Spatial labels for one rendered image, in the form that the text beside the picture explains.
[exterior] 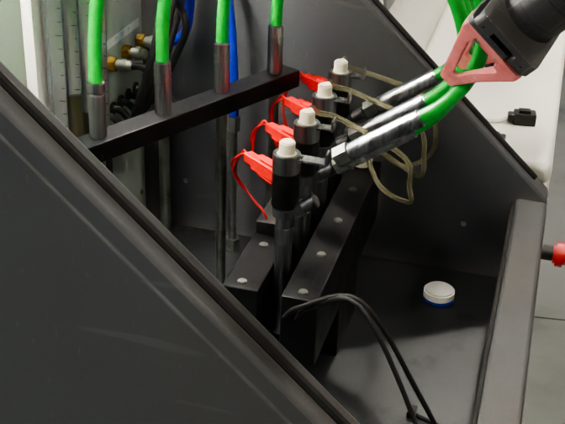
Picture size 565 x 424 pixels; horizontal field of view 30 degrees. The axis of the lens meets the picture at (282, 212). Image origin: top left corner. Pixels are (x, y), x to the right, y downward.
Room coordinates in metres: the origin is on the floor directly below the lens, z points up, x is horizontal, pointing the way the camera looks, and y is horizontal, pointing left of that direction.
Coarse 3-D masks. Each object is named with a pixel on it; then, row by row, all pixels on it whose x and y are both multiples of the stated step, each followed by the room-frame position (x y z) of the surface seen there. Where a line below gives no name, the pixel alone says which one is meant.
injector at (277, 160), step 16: (272, 160) 0.93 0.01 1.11; (288, 160) 0.92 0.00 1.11; (272, 176) 0.93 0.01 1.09; (288, 176) 0.92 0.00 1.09; (272, 192) 0.93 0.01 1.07; (288, 192) 0.92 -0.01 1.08; (272, 208) 0.93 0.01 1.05; (288, 208) 0.92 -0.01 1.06; (304, 208) 0.92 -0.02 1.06; (288, 224) 0.93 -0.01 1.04; (288, 240) 0.93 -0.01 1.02; (288, 256) 0.93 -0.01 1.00; (288, 272) 0.93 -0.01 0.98; (272, 304) 0.94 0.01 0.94; (272, 320) 0.93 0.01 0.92
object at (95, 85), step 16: (96, 0) 0.98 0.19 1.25; (480, 0) 0.89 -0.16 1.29; (96, 16) 0.98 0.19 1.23; (96, 32) 0.98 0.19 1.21; (96, 48) 0.98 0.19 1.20; (480, 48) 0.89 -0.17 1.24; (96, 64) 0.98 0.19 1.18; (480, 64) 0.89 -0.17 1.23; (96, 80) 0.98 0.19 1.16; (448, 96) 0.89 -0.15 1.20; (432, 112) 0.90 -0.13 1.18
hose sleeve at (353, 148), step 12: (396, 120) 0.91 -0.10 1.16; (408, 120) 0.90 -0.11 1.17; (420, 120) 0.90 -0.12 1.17; (372, 132) 0.91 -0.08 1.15; (384, 132) 0.91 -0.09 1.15; (396, 132) 0.90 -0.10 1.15; (408, 132) 0.90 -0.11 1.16; (348, 144) 0.92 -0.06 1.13; (360, 144) 0.91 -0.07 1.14; (372, 144) 0.91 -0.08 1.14; (384, 144) 0.91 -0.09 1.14; (360, 156) 0.91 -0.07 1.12
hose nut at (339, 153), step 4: (344, 144) 0.92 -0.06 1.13; (332, 148) 0.92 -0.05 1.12; (336, 148) 0.92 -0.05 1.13; (340, 148) 0.92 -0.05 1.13; (344, 148) 0.92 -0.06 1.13; (332, 152) 0.92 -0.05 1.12; (336, 152) 0.92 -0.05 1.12; (340, 152) 0.91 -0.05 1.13; (344, 152) 0.91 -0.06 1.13; (332, 156) 0.92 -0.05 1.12; (336, 156) 0.91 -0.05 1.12; (340, 156) 0.91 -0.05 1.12; (344, 156) 0.91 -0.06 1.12; (348, 156) 0.91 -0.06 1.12; (336, 160) 0.91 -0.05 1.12; (340, 160) 0.91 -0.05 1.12; (344, 160) 0.91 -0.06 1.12; (348, 160) 0.91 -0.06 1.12; (352, 160) 0.91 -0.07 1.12; (336, 164) 0.91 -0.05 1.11; (340, 164) 0.91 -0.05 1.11; (344, 164) 0.91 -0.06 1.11; (348, 164) 0.92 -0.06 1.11
